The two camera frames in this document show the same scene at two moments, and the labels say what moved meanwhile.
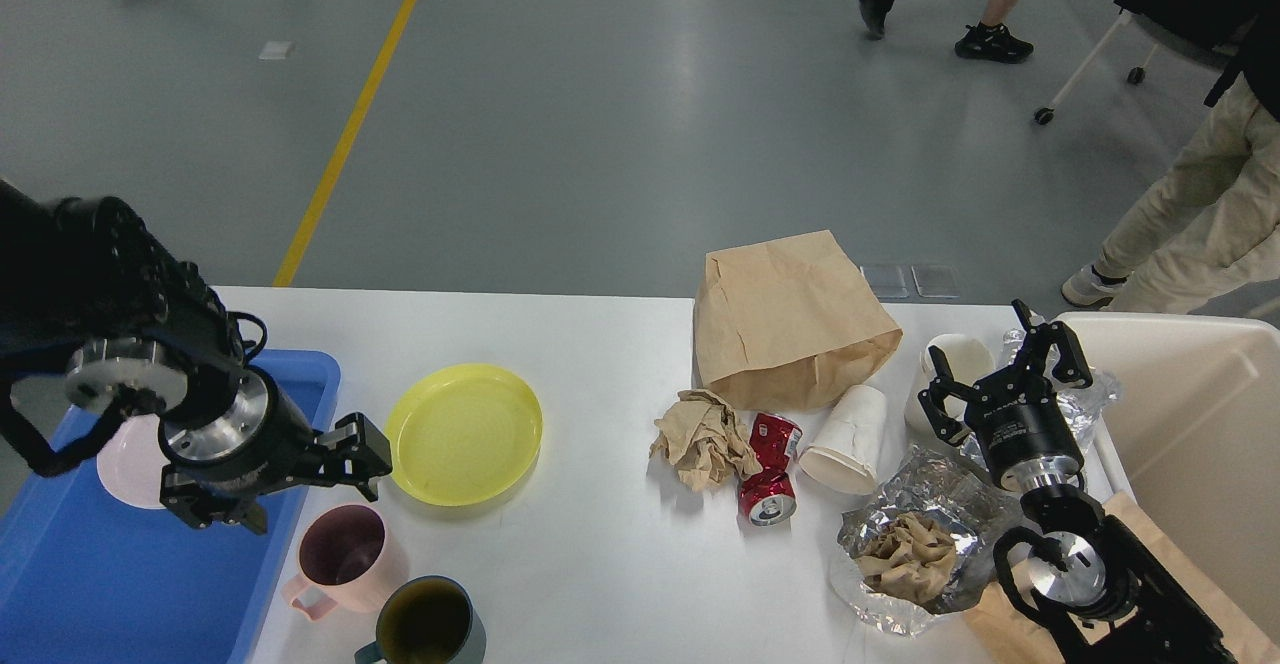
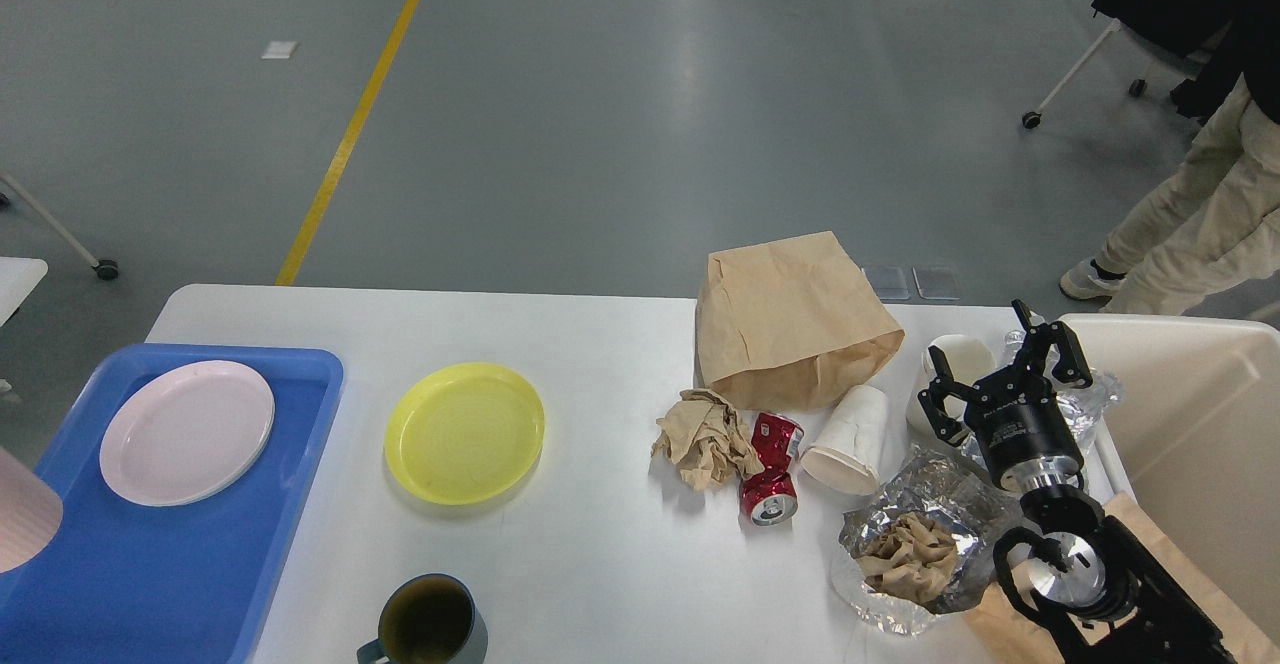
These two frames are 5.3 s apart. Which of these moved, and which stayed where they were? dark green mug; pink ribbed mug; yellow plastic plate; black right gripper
Moved: pink ribbed mug
Stayed: black right gripper; dark green mug; yellow plastic plate
